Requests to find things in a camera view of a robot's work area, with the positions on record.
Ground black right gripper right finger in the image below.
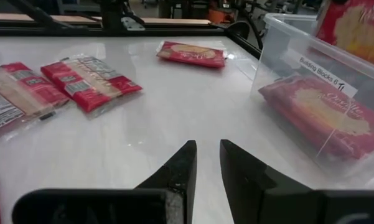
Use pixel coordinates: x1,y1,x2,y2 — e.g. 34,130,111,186
219,139,374,224

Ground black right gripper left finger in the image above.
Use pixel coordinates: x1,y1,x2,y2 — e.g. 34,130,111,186
11,139,198,224

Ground clear plastic storage bin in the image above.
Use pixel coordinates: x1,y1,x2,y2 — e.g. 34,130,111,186
250,12,374,190

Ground light wooden table board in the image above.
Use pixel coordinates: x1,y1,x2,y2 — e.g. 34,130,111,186
0,12,212,26

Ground orange shop vacuum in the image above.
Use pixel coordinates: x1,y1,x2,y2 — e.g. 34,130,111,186
207,6,237,25

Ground black aluminium table frame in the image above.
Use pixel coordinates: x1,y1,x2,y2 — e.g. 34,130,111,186
0,0,264,60

